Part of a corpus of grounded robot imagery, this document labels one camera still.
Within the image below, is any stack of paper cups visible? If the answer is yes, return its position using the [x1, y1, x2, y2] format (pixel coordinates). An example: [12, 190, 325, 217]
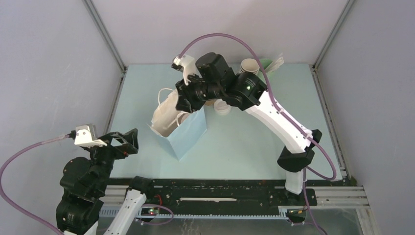
[239, 58, 260, 75]

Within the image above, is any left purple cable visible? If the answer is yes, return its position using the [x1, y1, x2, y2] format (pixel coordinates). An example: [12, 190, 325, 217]
[0, 134, 73, 235]

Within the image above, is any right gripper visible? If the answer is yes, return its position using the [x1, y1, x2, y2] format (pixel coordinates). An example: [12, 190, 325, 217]
[175, 73, 223, 115]

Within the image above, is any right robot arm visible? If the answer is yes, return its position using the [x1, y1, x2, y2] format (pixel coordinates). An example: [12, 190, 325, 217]
[171, 52, 322, 205]

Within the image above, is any green holder cup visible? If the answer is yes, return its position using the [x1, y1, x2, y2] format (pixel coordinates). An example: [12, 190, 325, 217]
[257, 58, 273, 80]

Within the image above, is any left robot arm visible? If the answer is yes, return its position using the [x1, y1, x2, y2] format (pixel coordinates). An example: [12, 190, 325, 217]
[56, 125, 155, 235]

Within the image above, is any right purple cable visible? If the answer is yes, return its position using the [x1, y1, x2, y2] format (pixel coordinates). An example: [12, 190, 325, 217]
[178, 33, 338, 235]

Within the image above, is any purple cable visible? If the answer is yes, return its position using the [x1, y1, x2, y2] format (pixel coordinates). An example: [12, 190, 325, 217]
[178, 33, 338, 235]
[0, 134, 73, 235]

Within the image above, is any white paper bag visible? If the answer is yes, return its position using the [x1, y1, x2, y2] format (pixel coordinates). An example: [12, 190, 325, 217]
[149, 88, 207, 161]

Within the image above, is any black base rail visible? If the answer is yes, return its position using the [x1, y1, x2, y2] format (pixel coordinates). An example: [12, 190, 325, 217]
[97, 177, 370, 221]

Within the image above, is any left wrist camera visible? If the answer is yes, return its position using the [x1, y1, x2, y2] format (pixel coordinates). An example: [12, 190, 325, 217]
[74, 123, 107, 148]

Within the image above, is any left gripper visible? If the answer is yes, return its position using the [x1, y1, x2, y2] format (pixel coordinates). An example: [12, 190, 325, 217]
[86, 126, 139, 191]

